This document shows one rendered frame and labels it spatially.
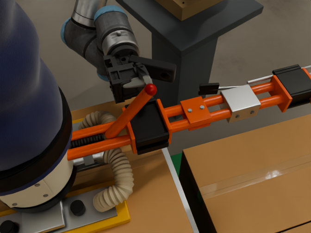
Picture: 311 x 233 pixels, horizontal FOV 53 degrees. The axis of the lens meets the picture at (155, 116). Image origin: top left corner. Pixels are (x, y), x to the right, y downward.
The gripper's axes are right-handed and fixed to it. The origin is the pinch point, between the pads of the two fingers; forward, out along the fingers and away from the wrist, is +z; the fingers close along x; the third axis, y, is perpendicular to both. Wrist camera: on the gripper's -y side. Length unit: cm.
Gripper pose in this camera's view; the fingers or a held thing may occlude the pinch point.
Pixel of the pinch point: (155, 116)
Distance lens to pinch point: 67.0
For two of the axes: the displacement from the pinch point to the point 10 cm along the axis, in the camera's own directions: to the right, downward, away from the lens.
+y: -9.5, 2.4, -1.7
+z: 3.0, 7.8, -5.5
